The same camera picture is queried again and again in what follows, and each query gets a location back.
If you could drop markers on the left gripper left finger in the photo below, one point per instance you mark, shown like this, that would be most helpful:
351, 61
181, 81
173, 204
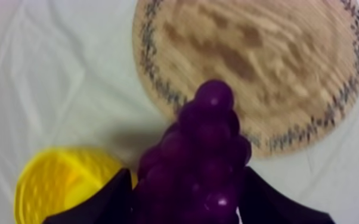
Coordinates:
110, 203

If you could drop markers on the round wooden board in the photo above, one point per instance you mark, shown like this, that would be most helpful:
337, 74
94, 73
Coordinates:
261, 62

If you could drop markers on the purple toy grapes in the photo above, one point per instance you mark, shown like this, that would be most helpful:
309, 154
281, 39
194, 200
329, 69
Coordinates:
198, 162

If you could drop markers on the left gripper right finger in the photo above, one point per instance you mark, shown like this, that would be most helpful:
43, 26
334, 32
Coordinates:
267, 203

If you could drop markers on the yellow plastic basket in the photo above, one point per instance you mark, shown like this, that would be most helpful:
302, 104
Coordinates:
57, 181

